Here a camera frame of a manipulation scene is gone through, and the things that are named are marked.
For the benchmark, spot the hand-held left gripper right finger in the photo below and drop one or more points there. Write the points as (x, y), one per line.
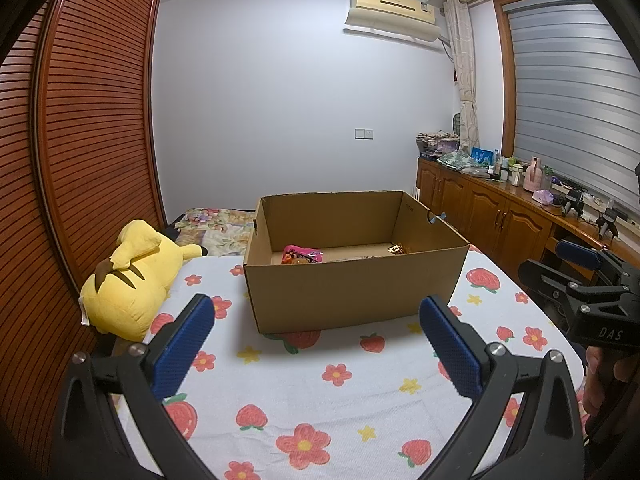
(450, 350)

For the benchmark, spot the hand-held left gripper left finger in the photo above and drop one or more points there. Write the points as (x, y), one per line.
(182, 347)

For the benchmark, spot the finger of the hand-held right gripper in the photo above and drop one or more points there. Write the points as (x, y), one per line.
(547, 282)
(580, 254)

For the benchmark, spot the orange snack packet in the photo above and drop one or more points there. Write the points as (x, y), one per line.
(399, 249)

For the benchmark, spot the brown cardboard box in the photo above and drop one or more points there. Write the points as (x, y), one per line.
(350, 295)

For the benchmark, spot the pink snack packet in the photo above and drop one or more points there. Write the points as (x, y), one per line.
(295, 252)

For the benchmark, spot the person's right hand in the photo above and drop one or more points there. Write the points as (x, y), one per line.
(600, 380)

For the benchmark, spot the black mini tripod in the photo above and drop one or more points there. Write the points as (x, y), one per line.
(571, 204)
(607, 222)

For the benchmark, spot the yellow plush toy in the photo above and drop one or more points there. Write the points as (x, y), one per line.
(130, 290)

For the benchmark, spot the pink bottle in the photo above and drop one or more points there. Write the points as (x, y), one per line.
(532, 175)

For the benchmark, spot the long wooden cabinet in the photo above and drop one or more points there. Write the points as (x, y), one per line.
(480, 210)

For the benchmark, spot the flowered quilt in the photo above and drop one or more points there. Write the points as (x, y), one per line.
(215, 230)

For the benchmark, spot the blue box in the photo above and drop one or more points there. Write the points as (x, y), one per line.
(481, 156)

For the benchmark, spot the green leaf patterned cloth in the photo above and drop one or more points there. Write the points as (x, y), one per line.
(455, 160)

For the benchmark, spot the grey window blind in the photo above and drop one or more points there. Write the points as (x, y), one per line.
(570, 100)

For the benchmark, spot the pile of folded cloths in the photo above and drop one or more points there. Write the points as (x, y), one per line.
(437, 142)

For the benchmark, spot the small white fan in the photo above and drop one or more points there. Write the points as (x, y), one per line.
(455, 124)

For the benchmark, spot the cream patterned curtain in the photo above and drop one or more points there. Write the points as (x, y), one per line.
(462, 70)

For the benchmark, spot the brown slatted wooden wardrobe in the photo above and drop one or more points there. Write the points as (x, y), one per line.
(90, 135)

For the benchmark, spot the white wall switch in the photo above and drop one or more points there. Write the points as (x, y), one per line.
(363, 133)

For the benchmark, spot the white wall air conditioner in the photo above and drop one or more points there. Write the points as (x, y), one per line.
(390, 12)

